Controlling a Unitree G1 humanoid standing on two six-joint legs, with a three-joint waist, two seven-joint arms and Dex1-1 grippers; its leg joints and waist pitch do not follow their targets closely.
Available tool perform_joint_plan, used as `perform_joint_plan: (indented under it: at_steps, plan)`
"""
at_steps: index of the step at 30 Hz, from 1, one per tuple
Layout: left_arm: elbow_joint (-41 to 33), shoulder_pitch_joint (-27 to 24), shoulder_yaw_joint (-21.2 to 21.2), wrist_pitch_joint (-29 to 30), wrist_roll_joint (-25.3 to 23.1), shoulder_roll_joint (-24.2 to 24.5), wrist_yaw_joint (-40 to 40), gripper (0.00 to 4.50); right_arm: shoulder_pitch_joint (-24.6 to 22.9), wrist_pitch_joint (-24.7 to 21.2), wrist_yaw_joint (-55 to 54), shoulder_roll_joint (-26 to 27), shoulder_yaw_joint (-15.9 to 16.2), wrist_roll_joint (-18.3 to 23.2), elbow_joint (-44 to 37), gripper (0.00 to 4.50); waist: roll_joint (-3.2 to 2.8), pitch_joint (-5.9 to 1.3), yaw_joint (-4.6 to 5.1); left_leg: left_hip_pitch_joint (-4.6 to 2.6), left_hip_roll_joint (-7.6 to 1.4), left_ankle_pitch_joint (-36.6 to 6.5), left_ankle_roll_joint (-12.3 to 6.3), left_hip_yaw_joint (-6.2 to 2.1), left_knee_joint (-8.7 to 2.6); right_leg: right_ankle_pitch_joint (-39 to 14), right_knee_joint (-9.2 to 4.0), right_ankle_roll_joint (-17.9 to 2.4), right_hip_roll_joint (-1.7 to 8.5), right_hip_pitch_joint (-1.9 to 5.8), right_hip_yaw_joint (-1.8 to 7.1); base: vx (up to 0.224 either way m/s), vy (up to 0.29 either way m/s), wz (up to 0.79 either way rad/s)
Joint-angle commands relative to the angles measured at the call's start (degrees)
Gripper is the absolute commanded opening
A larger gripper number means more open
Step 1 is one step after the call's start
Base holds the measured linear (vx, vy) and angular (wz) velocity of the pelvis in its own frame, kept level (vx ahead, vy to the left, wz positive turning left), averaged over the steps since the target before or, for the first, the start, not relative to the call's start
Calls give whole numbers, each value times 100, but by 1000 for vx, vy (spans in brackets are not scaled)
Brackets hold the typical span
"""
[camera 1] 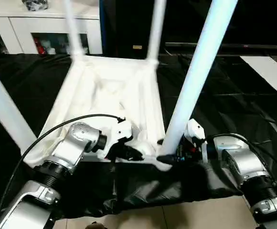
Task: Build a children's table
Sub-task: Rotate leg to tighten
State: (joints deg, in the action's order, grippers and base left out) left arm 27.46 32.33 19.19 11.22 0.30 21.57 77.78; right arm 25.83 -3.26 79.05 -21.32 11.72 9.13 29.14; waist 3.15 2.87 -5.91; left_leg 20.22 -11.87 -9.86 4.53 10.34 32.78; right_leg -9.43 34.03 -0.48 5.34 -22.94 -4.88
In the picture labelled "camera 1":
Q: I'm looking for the black plastic mat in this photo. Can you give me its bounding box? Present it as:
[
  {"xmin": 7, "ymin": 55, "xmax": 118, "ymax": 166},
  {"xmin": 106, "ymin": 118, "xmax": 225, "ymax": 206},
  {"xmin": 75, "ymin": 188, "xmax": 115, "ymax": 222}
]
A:
[{"xmin": 0, "ymin": 52, "xmax": 277, "ymax": 218}]

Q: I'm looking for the white plastic table top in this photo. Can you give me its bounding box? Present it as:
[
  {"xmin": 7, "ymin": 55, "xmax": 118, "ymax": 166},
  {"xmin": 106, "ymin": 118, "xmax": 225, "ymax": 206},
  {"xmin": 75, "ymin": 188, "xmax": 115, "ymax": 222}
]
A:
[{"xmin": 23, "ymin": 55, "xmax": 173, "ymax": 171}]

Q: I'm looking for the white flat board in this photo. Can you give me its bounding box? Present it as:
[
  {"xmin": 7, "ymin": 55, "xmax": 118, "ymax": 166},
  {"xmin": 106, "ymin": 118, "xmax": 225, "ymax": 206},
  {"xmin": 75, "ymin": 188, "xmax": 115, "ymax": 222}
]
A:
[{"xmin": 241, "ymin": 56, "xmax": 277, "ymax": 104}]

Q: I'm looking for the dark patterned jar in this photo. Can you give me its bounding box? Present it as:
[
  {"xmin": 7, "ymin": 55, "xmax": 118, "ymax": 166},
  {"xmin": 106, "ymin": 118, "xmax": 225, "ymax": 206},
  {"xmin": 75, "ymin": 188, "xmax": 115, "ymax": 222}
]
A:
[{"xmin": 22, "ymin": 0, "xmax": 49, "ymax": 11}]

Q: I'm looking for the white glass-door cabinet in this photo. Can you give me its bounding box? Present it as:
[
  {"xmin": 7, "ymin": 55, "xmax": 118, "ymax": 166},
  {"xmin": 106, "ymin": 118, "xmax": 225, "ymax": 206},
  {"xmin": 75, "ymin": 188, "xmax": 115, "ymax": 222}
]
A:
[{"xmin": 0, "ymin": 0, "xmax": 103, "ymax": 54}]

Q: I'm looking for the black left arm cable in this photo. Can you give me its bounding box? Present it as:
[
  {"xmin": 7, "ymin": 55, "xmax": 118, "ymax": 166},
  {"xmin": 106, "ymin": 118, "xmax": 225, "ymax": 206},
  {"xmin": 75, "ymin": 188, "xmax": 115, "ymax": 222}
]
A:
[{"xmin": 0, "ymin": 114, "xmax": 126, "ymax": 225}]

